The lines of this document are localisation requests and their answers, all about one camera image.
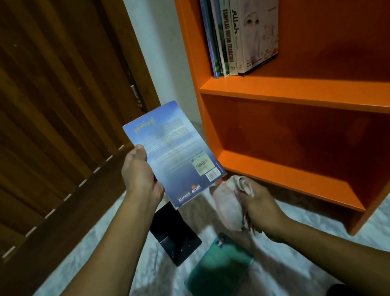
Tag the white cleaning cloth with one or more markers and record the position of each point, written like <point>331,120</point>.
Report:
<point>229,204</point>

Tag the black book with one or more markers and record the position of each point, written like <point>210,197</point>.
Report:
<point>174,234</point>

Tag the blue paperback book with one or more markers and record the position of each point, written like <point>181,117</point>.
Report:
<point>175,153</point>

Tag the orange wooden bookshelf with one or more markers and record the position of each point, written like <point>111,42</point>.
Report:
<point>321,93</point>

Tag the person's left forearm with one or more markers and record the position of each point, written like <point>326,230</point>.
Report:
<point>90,277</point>

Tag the pale blue thin book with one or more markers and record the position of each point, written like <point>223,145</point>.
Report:
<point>218,25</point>

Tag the person's right forearm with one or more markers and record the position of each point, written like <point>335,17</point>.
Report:
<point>357,260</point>

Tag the brown wooden door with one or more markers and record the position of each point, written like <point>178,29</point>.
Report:
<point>40,143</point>

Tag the person's left thumb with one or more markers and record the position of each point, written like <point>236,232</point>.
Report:
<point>140,153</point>

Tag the person's left hand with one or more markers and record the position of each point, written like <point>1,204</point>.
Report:
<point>139,180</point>

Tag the person's right hand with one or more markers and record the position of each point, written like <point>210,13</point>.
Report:
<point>262,209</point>

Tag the white book with face drawing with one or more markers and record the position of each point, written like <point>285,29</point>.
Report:
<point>256,14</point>

